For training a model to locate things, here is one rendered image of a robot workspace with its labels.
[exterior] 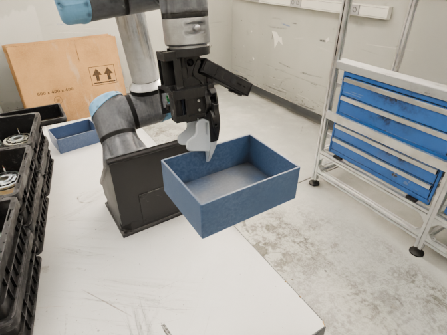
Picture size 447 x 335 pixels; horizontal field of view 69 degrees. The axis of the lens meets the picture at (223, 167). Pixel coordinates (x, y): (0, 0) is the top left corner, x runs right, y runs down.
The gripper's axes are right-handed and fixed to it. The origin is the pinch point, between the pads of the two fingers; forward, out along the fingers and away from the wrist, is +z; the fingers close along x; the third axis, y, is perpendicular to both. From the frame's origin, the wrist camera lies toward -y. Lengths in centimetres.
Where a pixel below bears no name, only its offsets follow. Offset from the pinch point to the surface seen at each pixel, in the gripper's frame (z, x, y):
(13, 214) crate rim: 16, -29, 39
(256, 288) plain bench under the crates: 42.3, 0.2, -10.3
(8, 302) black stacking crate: 27, -13, 43
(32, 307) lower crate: 38, -22, 41
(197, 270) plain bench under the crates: 40.7, -13.2, 0.6
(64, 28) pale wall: -15, -343, -13
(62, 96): 48, -325, 7
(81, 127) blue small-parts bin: 25, -120, 13
